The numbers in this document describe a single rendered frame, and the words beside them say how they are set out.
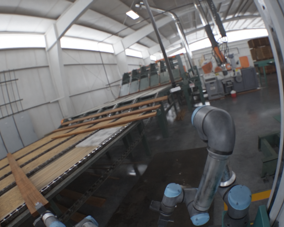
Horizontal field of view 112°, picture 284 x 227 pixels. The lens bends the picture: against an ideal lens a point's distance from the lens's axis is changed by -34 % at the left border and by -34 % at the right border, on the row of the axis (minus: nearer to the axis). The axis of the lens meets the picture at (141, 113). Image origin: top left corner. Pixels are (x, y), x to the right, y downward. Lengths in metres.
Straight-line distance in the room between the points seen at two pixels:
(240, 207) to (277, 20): 0.69
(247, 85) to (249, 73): 0.54
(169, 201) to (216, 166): 0.31
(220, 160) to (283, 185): 0.25
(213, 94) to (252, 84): 1.94
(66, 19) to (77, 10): 0.81
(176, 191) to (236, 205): 0.29
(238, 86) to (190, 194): 6.24
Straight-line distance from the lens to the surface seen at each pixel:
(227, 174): 0.76
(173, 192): 0.69
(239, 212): 0.78
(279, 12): 0.43
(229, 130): 0.49
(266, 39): 14.06
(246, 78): 6.84
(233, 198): 0.73
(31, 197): 1.15
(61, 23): 8.66
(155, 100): 3.24
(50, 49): 9.15
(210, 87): 6.18
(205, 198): 0.60
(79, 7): 7.89
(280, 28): 0.41
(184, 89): 5.18
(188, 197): 0.73
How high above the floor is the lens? 1.31
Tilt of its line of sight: 10 degrees down
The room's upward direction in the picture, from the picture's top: 17 degrees counter-clockwise
